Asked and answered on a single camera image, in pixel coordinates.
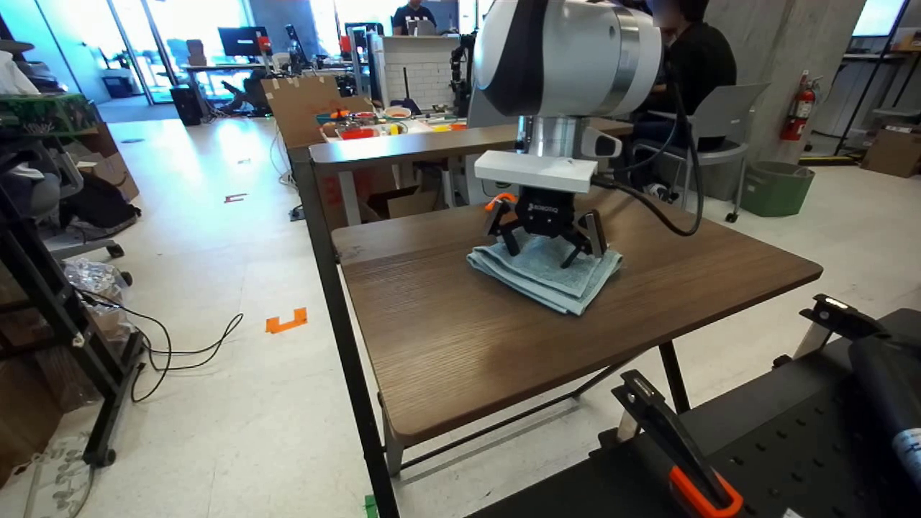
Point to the colourful toy pile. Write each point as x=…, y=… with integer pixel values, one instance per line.
x=384, y=120

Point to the black computer monitor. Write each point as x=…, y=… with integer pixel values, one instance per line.
x=243, y=40

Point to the brown wooden table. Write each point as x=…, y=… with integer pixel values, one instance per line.
x=370, y=450

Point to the grey office chair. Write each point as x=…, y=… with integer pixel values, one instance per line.
x=727, y=115

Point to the person in black clothes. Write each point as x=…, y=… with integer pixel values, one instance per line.
x=695, y=61

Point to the light blue towel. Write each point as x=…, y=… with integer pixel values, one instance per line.
x=566, y=283

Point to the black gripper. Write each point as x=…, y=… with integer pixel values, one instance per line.
x=547, y=211

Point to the black perforated base board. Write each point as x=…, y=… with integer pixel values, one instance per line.
x=787, y=450

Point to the large cardboard sheet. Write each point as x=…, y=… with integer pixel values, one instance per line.
x=305, y=103

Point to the brown cardboard box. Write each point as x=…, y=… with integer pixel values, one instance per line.
x=892, y=149

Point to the green waste bin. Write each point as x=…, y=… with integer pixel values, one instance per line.
x=777, y=187

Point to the green floor tape mark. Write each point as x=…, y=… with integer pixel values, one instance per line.
x=373, y=508

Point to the long wooden side table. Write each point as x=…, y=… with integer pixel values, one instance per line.
x=412, y=143

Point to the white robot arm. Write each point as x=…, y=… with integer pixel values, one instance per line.
x=566, y=59

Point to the person in blue shirt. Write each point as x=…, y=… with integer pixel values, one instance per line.
x=412, y=15

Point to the orange floor tape mark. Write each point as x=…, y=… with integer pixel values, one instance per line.
x=287, y=322

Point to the red fire extinguisher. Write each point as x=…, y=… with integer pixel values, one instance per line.
x=799, y=109

